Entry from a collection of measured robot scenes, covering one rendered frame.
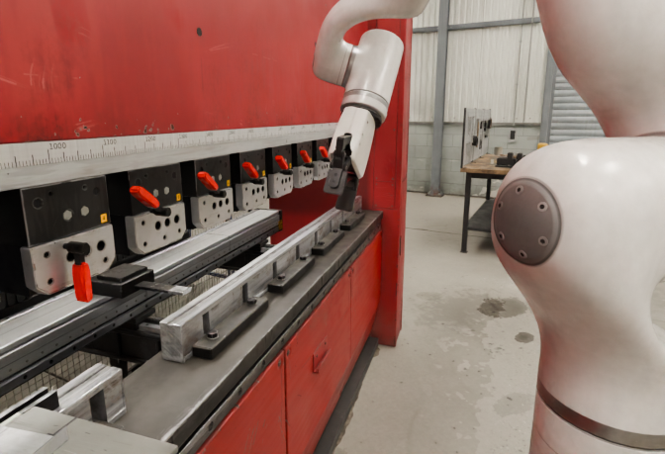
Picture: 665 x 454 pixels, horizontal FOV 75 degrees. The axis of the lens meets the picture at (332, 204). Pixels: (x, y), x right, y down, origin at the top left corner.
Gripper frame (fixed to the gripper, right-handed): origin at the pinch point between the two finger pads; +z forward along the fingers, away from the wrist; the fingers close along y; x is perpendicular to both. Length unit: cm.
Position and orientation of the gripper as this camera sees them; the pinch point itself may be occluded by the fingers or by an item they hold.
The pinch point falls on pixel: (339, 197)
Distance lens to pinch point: 74.0
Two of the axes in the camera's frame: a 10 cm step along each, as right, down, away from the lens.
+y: -2.1, -3.0, -9.3
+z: -2.6, 9.3, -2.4
